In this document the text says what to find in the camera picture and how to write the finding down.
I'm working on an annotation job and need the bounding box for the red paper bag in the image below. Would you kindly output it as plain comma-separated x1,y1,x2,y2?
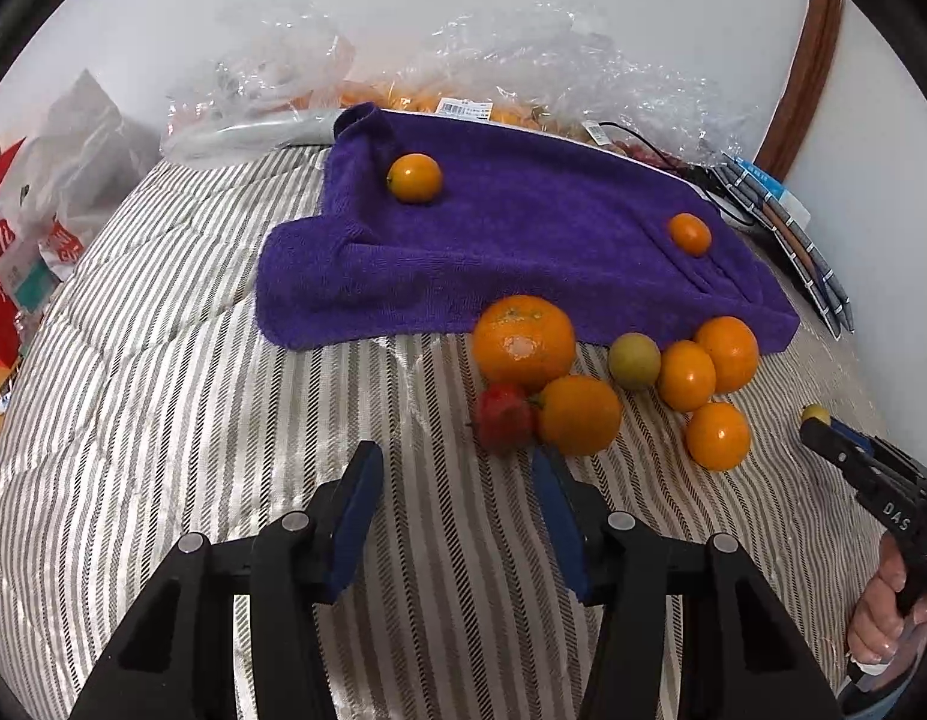
0,136,31,365

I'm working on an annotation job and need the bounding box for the clear plastic bag of oranges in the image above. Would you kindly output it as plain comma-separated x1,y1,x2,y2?
335,0,768,167

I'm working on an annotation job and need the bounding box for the green plum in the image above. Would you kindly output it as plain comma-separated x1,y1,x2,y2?
608,333,662,392

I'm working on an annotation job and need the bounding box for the purple towel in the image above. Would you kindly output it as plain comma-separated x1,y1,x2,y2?
254,102,802,356

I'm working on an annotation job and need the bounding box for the striped blanket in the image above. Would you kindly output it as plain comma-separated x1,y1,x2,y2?
0,141,910,720

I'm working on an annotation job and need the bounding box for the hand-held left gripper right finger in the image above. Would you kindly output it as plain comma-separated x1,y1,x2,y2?
530,446,843,720

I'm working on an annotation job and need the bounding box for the large orange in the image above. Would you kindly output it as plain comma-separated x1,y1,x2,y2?
472,295,577,392

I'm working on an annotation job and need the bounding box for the wooden door frame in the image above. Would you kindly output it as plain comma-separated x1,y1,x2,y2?
754,0,847,181

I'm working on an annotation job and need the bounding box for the medium orange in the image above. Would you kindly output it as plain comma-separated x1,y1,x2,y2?
536,375,624,458
684,401,752,473
692,316,760,395
386,153,443,204
656,340,718,413

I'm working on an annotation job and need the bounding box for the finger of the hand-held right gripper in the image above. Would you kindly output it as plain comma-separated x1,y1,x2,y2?
829,420,927,485
799,418,888,500

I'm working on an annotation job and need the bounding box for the white bag with red print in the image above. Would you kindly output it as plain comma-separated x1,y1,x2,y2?
37,211,89,284

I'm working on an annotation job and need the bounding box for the black cable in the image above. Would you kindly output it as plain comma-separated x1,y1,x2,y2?
583,120,757,230

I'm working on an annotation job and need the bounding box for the person's right hand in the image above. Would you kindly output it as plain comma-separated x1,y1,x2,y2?
845,529,927,667

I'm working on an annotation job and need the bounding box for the white plastic bag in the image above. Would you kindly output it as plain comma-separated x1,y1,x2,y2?
0,69,160,233

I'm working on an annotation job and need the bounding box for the stack of grey notebooks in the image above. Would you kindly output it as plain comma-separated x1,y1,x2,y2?
703,151,858,337

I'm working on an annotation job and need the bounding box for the red strawberry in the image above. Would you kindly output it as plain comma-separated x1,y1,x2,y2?
469,382,541,456

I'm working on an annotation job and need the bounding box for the small orange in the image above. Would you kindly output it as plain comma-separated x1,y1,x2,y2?
668,213,713,258

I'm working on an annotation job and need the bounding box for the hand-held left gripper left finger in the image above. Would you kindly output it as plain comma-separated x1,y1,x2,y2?
69,441,385,720

